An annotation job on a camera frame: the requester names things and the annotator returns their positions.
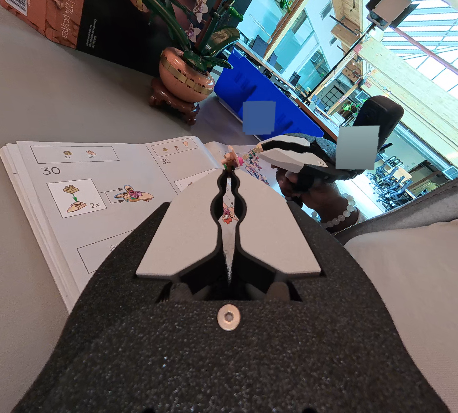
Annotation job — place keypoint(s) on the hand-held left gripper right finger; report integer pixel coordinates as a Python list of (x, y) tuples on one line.
[(275, 230)]

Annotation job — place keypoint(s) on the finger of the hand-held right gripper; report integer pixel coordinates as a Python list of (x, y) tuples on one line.
[(286, 142), (291, 161)]

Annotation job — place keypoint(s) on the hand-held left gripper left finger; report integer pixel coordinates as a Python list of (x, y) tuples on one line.
[(179, 230)]

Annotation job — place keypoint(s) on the small beige brick piece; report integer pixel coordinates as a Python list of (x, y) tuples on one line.
[(254, 150)]

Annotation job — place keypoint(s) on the small pink brick flower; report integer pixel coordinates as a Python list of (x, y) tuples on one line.
[(232, 159)]

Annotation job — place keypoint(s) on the person's right forearm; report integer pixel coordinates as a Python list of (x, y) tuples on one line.
[(411, 210)]

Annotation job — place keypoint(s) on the grey desk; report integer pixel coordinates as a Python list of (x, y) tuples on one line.
[(53, 98)]

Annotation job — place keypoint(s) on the person's right hand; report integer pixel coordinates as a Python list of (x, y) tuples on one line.
[(324, 200)]

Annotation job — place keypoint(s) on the blue plastic bin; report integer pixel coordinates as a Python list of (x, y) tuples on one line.
[(243, 87)]

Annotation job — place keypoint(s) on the group of black chairs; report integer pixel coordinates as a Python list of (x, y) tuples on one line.
[(390, 178)]

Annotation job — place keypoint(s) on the open instruction booklet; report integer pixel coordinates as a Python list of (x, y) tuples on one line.
[(107, 223)]

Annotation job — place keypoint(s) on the light stand pole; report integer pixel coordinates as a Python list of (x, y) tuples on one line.
[(340, 62)]

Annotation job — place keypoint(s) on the brick orchid in pink pot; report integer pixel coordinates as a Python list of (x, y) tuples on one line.
[(182, 73)]

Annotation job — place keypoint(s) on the studio light panel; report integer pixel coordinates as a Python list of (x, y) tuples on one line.
[(390, 8)]

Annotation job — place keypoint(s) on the brick set cardboard box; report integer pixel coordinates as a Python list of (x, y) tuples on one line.
[(89, 26)]

